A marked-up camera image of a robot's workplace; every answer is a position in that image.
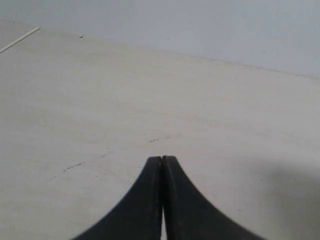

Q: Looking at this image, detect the white strip on table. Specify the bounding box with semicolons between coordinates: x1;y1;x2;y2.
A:
0;26;40;53

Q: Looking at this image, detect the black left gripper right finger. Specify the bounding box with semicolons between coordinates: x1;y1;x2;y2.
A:
162;155;261;240

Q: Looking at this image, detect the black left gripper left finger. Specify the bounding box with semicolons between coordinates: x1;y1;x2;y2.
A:
75;156;163;240

